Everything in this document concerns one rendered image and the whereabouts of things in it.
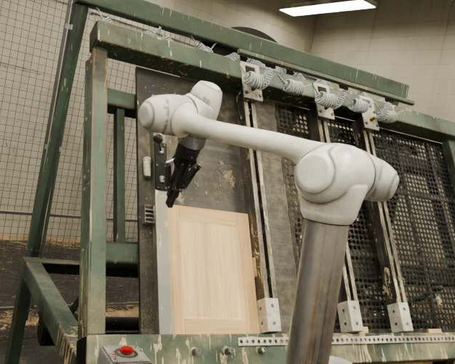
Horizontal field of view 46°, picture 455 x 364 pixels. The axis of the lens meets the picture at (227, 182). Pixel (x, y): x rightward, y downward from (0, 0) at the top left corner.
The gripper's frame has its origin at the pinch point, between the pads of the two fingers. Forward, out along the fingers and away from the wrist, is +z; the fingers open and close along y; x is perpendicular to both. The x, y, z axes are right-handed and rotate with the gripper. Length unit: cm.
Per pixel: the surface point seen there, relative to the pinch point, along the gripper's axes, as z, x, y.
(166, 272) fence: 28.2, 5.9, -4.7
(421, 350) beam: 49, 40, -124
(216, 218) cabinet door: 17.1, -12.7, -30.2
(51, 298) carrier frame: 77, -35, 19
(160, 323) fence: 38.4, 20.3, -0.3
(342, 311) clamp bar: 39, 22, -84
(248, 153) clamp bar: -3, -33, -48
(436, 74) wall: 6, -349, -535
